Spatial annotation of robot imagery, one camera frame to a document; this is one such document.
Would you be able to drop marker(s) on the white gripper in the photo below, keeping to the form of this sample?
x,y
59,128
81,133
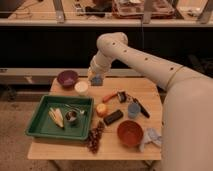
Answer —
x,y
96,71

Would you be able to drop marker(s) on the blue sponge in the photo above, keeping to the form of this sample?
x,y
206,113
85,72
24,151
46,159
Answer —
x,y
97,81

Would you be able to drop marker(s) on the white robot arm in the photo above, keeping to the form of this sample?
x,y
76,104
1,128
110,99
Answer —
x,y
187,131

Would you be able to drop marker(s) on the white paper cup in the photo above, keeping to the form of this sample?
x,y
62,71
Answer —
x,y
81,88

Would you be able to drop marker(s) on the blue plastic cup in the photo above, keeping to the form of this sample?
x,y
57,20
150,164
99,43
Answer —
x,y
133,110

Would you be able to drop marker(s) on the small metal cup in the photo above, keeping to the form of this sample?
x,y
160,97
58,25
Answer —
x,y
71,117

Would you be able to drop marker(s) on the purple bowl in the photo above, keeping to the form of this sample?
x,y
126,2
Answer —
x,y
67,78

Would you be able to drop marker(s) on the yellow apple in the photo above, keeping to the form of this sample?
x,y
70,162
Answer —
x,y
101,110

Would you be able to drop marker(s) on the metal fork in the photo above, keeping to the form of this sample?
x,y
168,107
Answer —
x,y
81,111

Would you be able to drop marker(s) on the black rectangular block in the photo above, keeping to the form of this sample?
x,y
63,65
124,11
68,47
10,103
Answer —
x,y
116,115

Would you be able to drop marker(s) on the black marker pen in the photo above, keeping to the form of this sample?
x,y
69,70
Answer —
x,y
142,109

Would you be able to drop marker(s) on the corn cob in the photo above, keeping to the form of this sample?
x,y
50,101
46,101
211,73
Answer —
x,y
57,117

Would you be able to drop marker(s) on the green plastic tray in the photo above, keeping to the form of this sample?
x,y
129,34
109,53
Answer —
x,y
63,117

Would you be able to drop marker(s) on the bunch of dark grapes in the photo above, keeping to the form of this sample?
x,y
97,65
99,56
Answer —
x,y
94,136

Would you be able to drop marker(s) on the orange bowl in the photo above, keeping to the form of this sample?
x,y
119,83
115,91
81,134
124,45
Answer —
x,y
130,133

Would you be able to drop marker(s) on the crumpled blue cloth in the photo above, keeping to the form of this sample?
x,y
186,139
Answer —
x,y
150,136

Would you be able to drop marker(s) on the orange handled brush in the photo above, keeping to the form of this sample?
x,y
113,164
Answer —
x,y
121,95

